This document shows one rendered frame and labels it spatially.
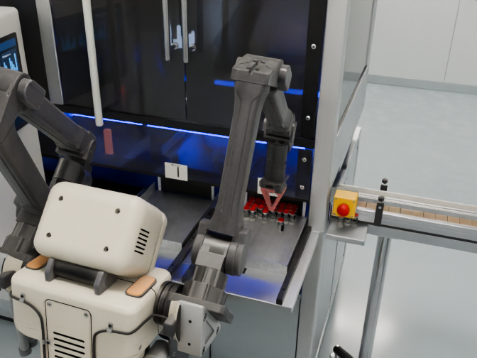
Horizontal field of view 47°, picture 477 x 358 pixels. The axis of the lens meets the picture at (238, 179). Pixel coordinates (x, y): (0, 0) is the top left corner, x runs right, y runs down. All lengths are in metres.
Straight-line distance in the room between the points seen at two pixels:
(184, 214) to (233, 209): 0.87
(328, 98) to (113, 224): 0.87
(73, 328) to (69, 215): 0.21
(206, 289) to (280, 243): 0.78
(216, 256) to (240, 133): 0.25
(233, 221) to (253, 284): 0.56
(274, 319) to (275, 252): 0.46
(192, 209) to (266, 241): 0.32
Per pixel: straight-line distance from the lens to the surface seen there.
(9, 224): 2.02
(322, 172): 1.78
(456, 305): 3.16
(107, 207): 1.05
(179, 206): 2.01
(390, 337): 2.86
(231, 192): 1.09
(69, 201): 1.10
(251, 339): 2.27
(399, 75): 6.43
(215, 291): 1.07
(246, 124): 1.07
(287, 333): 2.19
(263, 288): 1.63
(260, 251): 1.77
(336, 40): 1.64
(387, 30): 6.32
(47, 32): 2.02
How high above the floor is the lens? 1.90
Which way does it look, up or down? 28 degrees down
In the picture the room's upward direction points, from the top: 1 degrees clockwise
